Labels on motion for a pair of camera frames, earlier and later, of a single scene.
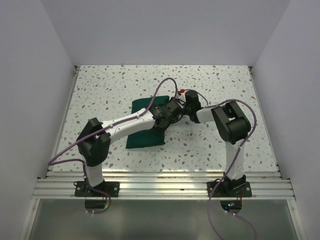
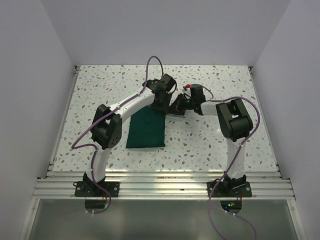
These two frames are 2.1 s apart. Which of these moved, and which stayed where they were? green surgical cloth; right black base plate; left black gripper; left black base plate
Moved: left black gripper
Stayed: left black base plate; right black base plate; green surgical cloth
